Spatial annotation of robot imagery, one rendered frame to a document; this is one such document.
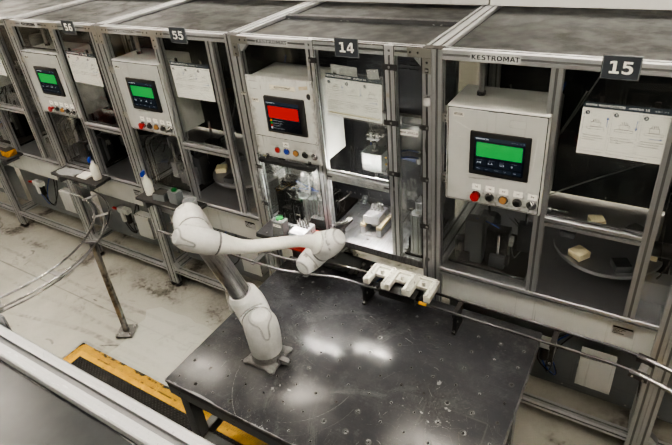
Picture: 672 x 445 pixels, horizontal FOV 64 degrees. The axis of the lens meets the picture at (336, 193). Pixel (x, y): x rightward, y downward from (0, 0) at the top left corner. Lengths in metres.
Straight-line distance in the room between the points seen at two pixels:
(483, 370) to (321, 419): 0.76
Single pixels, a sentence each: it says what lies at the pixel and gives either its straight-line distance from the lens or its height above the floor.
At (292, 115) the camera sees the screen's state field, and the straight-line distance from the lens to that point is 2.74.
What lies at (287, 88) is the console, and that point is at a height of 1.78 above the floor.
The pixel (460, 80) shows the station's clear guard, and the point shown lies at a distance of 2.32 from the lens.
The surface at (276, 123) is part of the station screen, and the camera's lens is 2.83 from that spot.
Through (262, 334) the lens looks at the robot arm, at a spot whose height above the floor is 0.89.
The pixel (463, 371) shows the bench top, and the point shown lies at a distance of 2.63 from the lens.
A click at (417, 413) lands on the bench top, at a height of 0.68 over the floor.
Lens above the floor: 2.66
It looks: 30 degrees down
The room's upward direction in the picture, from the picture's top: 6 degrees counter-clockwise
